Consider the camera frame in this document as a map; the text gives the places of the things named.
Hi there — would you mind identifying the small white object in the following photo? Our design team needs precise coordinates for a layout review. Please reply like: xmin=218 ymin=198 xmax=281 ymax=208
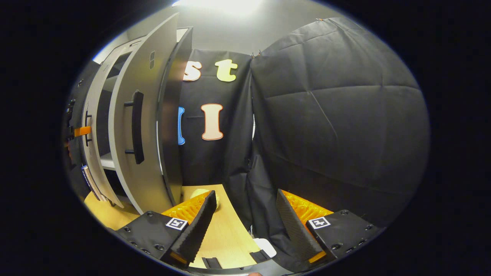
xmin=253 ymin=238 xmax=277 ymax=258

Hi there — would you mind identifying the grey double-door shoe cabinet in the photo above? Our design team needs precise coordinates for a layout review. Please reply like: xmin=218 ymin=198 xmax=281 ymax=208
xmin=79 ymin=27 xmax=193 ymax=209

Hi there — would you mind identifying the grey cabinet door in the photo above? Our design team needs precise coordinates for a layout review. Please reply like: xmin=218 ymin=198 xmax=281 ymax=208
xmin=108 ymin=11 xmax=181 ymax=215
xmin=82 ymin=50 xmax=125 ymax=209

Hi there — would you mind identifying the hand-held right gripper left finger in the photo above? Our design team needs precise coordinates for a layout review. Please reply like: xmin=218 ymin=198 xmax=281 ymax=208
xmin=115 ymin=190 xmax=218 ymax=269

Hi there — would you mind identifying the black door handle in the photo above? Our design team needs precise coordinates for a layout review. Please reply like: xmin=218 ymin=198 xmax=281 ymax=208
xmin=84 ymin=110 xmax=93 ymax=147
xmin=124 ymin=90 xmax=145 ymax=164

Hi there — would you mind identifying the grey cabinet shelf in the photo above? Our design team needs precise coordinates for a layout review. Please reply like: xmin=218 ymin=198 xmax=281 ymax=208
xmin=103 ymin=75 xmax=120 ymax=92
xmin=100 ymin=153 xmax=116 ymax=171

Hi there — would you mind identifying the pale yellow object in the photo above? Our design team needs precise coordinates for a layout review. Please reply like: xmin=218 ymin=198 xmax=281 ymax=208
xmin=191 ymin=188 xmax=220 ymax=210

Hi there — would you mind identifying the dark blue book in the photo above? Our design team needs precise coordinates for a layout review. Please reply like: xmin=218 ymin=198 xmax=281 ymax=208
xmin=81 ymin=165 xmax=101 ymax=200

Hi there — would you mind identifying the long ceiling light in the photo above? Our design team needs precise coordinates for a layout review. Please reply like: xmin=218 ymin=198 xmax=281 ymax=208
xmin=173 ymin=0 xmax=269 ymax=16

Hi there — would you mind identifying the black backdrop cloth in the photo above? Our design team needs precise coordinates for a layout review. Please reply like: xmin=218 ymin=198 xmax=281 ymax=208
xmin=61 ymin=17 xmax=430 ymax=269

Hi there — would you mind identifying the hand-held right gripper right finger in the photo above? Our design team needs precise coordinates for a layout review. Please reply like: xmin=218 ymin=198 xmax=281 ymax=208
xmin=275 ymin=189 xmax=384 ymax=265

